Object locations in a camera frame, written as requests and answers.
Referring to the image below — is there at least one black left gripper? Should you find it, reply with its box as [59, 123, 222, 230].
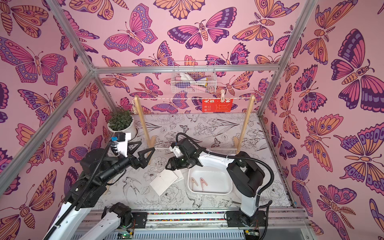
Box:
[99, 140, 155, 186]

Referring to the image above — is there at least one white postcard with chinese text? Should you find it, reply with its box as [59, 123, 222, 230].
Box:
[150, 170, 179, 196]

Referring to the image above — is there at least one pink clothespin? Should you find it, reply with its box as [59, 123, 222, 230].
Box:
[191, 178, 199, 188]
[200, 178, 208, 191]
[220, 90, 226, 103]

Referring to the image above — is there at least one white postcard with circles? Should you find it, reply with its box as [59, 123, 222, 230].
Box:
[173, 170, 184, 183]

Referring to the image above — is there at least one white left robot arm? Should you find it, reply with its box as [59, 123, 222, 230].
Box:
[44, 143, 155, 240]

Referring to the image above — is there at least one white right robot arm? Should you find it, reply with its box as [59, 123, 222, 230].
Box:
[166, 137, 275, 227]

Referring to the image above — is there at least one wooden hanging rack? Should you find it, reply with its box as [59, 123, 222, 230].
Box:
[133, 96, 265, 158]

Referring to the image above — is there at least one potted green plant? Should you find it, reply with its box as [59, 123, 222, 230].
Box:
[107, 108, 138, 140]

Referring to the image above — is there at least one white plastic tray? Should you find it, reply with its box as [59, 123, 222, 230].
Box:
[187, 154, 233, 195]

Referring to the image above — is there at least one red postcard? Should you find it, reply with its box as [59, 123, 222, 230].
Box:
[202, 99, 233, 113]

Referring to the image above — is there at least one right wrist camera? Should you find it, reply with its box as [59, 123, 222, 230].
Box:
[169, 143, 184, 158]

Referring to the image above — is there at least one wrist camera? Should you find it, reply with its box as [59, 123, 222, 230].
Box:
[169, 143, 184, 158]
[110, 133, 132, 158]

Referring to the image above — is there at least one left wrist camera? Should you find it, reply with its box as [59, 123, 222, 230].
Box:
[110, 133, 132, 158]

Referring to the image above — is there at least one twine string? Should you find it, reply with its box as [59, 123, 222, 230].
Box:
[133, 95, 254, 103]

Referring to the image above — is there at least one white wire basket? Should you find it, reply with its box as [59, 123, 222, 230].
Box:
[169, 61, 217, 94]

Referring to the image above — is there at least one aluminium frame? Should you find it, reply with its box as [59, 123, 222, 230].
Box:
[1, 1, 318, 194]

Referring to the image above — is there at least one black corrugated right cable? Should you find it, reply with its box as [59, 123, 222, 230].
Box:
[175, 132, 275, 211]

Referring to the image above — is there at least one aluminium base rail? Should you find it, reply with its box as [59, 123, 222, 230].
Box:
[58, 206, 316, 240]

